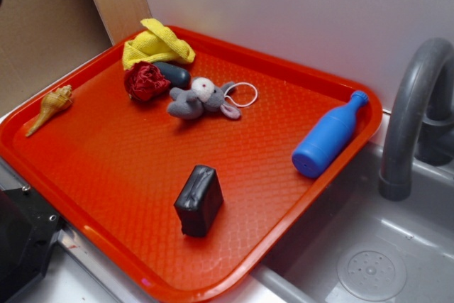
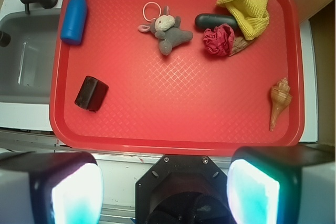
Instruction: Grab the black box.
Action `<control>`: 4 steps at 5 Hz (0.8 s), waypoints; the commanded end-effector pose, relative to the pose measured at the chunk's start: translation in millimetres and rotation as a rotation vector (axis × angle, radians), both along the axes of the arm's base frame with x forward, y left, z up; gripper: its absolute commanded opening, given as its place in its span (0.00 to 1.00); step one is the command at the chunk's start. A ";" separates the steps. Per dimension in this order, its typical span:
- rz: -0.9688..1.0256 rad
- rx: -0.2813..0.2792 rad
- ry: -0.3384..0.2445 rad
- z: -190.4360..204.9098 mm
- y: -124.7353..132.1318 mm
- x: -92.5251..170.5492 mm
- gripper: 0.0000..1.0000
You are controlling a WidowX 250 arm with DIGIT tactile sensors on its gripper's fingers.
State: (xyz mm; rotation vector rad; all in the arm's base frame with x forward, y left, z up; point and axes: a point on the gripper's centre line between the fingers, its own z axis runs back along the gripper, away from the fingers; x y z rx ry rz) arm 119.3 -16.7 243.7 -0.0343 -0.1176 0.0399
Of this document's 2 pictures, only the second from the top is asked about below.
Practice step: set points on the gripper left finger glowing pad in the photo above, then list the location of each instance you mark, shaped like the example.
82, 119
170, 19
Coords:
50, 188

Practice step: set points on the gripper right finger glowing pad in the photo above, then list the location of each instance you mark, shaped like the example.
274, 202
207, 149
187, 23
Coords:
294, 184

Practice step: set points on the black box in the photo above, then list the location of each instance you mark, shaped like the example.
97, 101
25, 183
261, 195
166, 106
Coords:
91, 94

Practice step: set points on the orange spiral conch shell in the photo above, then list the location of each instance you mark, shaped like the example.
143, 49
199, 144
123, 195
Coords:
280, 99

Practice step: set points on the grey sink basin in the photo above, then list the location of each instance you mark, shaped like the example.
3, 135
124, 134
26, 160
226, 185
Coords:
27, 62

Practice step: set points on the brown ridged seashell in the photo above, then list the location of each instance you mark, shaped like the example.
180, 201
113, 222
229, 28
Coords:
239, 44

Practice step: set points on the crumpled red paper ball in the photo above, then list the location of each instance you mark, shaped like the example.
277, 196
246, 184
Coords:
219, 41

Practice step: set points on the red plastic tray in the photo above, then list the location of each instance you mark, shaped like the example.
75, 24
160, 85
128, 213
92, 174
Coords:
188, 102

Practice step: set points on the blue plastic bottle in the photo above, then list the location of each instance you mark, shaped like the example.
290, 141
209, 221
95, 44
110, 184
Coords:
74, 22

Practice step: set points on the dark green oval case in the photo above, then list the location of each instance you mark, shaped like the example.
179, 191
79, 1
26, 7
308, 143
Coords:
210, 21

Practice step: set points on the yellow microfibre cloth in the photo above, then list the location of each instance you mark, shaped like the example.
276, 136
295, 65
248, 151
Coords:
251, 16

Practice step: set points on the grey plush mouse toy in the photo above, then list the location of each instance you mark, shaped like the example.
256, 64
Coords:
166, 29

